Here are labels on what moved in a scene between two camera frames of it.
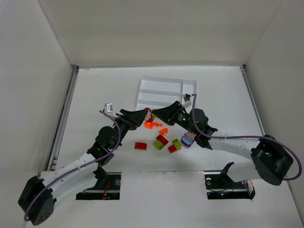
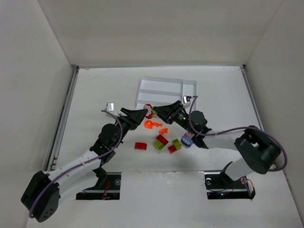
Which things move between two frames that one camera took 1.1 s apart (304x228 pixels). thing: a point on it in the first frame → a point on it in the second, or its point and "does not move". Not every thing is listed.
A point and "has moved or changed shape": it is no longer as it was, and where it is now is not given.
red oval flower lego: x=151 y=118 has moved or changed shape
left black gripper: x=127 y=119 does not move
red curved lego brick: x=140 y=146 does not move
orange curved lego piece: x=163 y=131 does not move
